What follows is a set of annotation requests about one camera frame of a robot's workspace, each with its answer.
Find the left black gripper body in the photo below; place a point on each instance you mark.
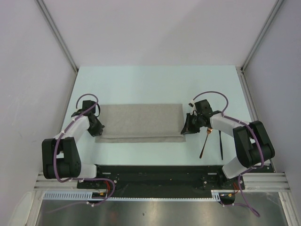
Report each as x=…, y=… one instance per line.
x=95, y=128

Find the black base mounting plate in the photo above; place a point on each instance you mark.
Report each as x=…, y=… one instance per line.
x=175, y=182

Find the copper fork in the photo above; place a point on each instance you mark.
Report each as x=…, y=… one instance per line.
x=208, y=132

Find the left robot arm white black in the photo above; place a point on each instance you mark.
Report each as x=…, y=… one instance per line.
x=60, y=156

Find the black knife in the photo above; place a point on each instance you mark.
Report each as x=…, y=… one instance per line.
x=221, y=146

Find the aluminium corner post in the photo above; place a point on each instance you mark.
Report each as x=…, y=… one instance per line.
x=56, y=33
x=259, y=39

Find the aluminium front rail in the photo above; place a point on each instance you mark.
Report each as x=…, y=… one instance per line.
x=254, y=182

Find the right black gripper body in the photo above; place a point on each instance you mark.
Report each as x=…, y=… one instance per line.
x=199, y=124

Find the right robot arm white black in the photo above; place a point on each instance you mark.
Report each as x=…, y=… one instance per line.
x=252, y=143

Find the right aluminium corner post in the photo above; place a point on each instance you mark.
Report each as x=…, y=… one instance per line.
x=259, y=39

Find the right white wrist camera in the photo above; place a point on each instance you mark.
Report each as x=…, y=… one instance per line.
x=193, y=110

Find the left aluminium corner post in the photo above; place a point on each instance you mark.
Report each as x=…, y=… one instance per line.
x=56, y=33

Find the grey cloth napkin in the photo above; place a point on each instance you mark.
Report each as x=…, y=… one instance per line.
x=142, y=123

